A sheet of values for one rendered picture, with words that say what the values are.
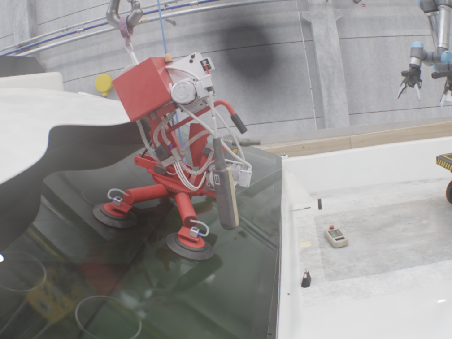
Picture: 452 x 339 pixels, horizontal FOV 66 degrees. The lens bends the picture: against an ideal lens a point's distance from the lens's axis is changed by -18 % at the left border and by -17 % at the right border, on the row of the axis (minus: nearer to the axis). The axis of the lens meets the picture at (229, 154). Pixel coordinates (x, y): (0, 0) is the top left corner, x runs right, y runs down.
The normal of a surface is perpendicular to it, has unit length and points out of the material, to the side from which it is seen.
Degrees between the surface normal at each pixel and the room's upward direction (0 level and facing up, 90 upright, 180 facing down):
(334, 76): 90
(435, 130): 90
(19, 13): 90
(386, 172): 90
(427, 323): 18
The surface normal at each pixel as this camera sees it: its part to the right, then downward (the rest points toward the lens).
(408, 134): -0.11, 0.22
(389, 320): -0.16, -0.89
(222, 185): -0.68, 0.24
